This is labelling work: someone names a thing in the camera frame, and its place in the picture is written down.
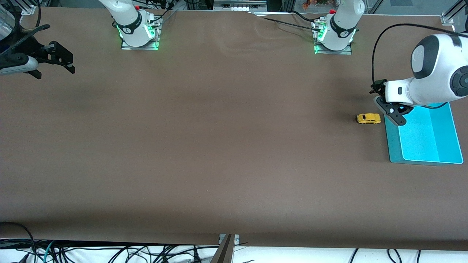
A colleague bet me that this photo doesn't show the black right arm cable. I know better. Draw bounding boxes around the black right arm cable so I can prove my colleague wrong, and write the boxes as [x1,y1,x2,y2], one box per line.
[20,0,41,35]

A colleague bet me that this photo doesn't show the yellow beetle toy car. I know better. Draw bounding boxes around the yellow beetle toy car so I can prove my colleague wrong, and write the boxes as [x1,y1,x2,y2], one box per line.
[356,113,382,125]

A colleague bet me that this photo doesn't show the cyan plastic bin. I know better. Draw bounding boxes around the cyan plastic bin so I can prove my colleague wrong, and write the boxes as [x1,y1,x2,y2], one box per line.
[383,102,464,166]

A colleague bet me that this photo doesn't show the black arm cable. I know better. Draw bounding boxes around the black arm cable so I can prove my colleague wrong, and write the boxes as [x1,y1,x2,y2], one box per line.
[20,0,41,35]
[371,23,468,87]

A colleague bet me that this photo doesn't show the black looped floor cable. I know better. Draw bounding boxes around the black looped floor cable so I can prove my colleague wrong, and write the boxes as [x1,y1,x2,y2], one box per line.
[0,221,36,256]

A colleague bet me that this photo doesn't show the short black table cable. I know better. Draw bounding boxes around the short black table cable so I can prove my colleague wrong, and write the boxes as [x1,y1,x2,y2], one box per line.
[290,10,319,24]

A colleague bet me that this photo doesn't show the aluminium frame corner profile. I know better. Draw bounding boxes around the aluminium frame corner profile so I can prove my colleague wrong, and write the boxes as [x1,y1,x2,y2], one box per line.
[440,0,468,25]
[9,0,39,16]

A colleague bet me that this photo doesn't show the metal table leg bracket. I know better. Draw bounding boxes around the metal table leg bracket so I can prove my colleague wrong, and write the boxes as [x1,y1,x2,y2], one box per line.
[210,234,240,263]

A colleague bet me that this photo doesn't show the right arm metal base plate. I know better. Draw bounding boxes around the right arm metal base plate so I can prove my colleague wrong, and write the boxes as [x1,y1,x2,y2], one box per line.
[121,15,161,51]

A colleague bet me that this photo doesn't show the grey power strip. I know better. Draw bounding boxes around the grey power strip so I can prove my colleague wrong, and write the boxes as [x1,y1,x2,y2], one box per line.
[214,0,268,12]

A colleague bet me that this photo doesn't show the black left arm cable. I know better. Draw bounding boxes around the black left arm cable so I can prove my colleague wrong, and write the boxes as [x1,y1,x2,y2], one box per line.
[371,23,468,87]

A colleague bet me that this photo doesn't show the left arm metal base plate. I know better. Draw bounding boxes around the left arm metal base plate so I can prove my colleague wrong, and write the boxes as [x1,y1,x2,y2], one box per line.
[313,20,354,56]

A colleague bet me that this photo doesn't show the tangled black floor cables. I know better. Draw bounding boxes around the tangled black floor cables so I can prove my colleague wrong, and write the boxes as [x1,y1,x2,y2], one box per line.
[55,244,220,263]

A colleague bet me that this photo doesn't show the teal floor cable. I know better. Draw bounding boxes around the teal floor cable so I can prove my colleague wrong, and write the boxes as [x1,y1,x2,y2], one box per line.
[42,240,56,263]

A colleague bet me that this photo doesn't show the long black table cable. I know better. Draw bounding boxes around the long black table cable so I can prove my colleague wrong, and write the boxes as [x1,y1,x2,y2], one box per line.
[249,12,322,32]

